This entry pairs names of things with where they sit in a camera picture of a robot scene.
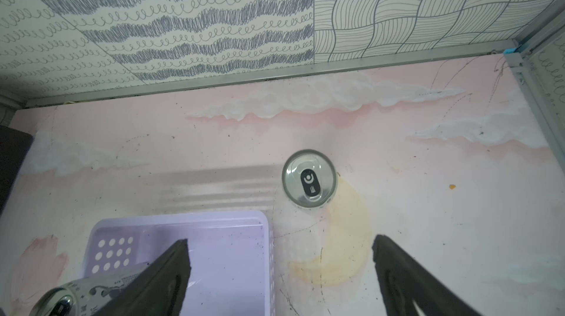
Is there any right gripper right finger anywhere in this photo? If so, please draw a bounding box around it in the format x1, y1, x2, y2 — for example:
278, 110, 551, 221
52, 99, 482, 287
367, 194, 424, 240
372, 234, 478, 315

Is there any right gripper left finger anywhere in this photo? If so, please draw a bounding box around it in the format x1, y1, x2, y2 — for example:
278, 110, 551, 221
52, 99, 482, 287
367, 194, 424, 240
96, 239, 191, 316

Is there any lilac plastic basket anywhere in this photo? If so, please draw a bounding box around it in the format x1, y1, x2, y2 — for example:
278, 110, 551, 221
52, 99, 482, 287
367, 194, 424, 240
80, 211, 275, 315

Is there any white Monster can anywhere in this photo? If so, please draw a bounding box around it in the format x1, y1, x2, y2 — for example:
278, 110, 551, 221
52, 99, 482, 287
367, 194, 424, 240
282, 149, 338, 209
29, 262, 149, 316

